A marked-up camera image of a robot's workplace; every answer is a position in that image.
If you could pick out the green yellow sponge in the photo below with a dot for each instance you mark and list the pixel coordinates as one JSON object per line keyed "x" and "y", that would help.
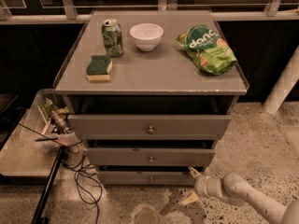
{"x": 99, "y": 68}

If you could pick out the black metal stand leg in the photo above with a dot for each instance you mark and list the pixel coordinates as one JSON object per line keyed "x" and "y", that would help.
{"x": 37, "y": 217}

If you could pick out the white diagonal pole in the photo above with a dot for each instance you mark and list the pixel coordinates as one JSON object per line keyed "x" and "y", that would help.
{"x": 284, "y": 85}

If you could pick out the grey drawer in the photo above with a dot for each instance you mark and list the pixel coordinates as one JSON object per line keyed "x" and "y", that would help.
{"x": 145, "y": 178}
{"x": 150, "y": 156}
{"x": 149, "y": 127}

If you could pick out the clear plastic bin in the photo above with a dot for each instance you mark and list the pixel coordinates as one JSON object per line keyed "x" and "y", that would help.
{"x": 36, "y": 130}

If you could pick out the green chip bag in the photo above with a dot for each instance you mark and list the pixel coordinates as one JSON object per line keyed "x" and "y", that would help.
{"x": 208, "y": 51}

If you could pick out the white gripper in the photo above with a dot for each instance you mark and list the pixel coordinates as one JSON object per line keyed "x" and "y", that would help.
{"x": 201, "y": 187}

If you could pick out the clutter items in bin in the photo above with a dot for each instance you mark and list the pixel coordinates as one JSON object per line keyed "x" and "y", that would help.
{"x": 57, "y": 117}

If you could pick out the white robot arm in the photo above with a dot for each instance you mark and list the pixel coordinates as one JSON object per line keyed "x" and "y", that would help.
{"x": 235, "y": 190}

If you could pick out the grey drawer cabinet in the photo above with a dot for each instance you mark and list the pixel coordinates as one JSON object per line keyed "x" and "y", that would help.
{"x": 163, "y": 81}

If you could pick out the grey middle drawer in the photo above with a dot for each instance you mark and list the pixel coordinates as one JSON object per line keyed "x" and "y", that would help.
{"x": 150, "y": 156}

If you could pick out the grey top drawer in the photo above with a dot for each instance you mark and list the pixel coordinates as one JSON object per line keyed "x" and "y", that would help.
{"x": 149, "y": 127}

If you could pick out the green soda can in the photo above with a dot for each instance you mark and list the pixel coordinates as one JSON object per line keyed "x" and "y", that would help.
{"x": 112, "y": 37}

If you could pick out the metal window railing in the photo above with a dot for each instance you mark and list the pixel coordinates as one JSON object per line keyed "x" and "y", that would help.
{"x": 79, "y": 11}

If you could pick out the white ceramic bowl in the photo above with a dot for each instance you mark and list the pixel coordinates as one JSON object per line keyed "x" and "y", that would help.
{"x": 146, "y": 36}

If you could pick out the grey bottom drawer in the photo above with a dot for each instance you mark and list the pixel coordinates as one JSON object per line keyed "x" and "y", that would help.
{"x": 145, "y": 178}

